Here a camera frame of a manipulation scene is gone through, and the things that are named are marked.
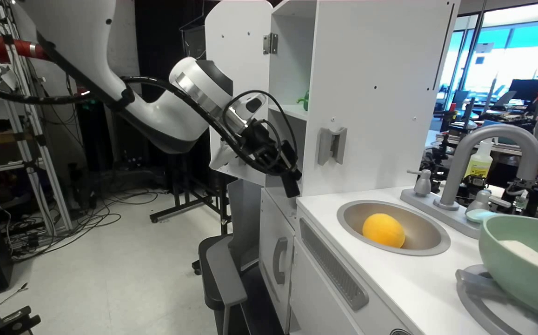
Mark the white cabinet door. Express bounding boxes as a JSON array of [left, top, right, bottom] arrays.
[[259, 188, 296, 328], [205, 0, 274, 188]]

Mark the grey toy burner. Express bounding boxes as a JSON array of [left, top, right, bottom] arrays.
[[455, 264, 538, 335]]

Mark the dark grey office chair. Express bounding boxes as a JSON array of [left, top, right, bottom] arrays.
[[192, 179, 272, 335]]

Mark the white toy kitchen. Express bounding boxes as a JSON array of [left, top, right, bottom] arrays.
[[205, 0, 538, 335]]

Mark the green bowl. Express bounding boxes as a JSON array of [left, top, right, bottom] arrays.
[[478, 214, 538, 324]]

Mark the monitor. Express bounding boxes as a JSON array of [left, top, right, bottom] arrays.
[[508, 79, 538, 102]]

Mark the orange ball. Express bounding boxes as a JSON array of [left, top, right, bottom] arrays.
[[362, 213, 406, 248]]

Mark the white lower cabinet door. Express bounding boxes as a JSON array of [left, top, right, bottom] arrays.
[[259, 188, 296, 328]]

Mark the grey lower door handle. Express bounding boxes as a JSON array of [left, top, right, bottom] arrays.
[[272, 237, 289, 286]]

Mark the black wheeled stand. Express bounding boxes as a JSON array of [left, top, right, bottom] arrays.
[[150, 156, 232, 235]]

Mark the row of windows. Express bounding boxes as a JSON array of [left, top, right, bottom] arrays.
[[436, 0, 538, 96]]

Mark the metal frame shelf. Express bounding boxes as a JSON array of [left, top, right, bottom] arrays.
[[0, 0, 75, 235]]

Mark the yellow spray bottle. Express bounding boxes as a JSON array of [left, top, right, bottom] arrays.
[[464, 138, 494, 179]]

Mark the grey toy sink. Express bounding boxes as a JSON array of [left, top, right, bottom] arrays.
[[337, 200, 451, 257]]

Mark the light blue soap dish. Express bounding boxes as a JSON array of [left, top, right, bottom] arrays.
[[465, 209, 500, 223]]

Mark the grey toy tap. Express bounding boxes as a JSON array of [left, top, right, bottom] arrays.
[[399, 124, 538, 240]]

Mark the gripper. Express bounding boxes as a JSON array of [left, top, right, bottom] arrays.
[[240, 119, 303, 199]]

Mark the grey wall holder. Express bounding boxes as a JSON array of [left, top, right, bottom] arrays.
[[317, 126, 348, 167]]

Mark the grey tap lever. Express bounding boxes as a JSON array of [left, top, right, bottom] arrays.
[[466, 189, 512, 215], [406, 168, 432, 196]]

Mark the white upper cabinet door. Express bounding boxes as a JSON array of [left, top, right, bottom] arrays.
[[205, 0, 274, 188]]

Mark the heap of black cables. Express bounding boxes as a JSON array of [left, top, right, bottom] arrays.
[[0, 186, 159, 262]]

